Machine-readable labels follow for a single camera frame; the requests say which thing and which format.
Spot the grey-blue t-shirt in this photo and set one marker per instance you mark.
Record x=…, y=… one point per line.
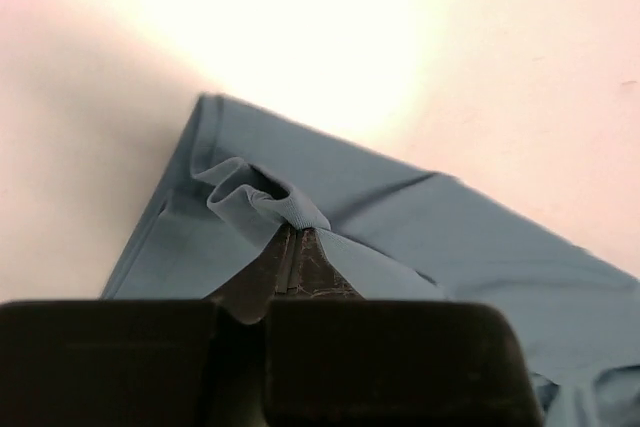
x=393, y=232

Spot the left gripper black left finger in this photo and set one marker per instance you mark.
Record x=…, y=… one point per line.
x=144, y=362

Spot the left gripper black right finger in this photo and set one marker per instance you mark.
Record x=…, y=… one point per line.
x=336, y=359

